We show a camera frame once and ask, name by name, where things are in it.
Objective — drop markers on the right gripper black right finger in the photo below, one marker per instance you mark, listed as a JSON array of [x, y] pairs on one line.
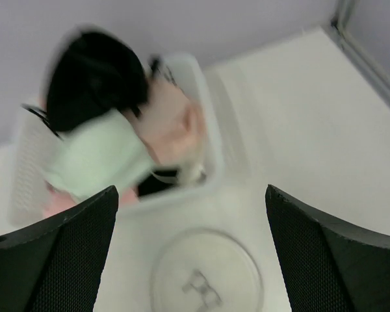
[[328, 264]]

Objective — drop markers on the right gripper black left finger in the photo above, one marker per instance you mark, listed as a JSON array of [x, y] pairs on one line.
[[56, 263]]

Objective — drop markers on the beige trimmed mesh laundry bag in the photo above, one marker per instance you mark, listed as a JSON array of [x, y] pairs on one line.
[[204, 269]]

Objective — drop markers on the pink bra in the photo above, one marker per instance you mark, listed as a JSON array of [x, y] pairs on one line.
[[60, 200]]

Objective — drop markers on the white plastic basket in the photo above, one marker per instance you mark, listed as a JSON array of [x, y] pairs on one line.
[[35, 145]]

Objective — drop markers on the right aluminium frame post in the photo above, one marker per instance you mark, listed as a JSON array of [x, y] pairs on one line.
[[362, 29]]

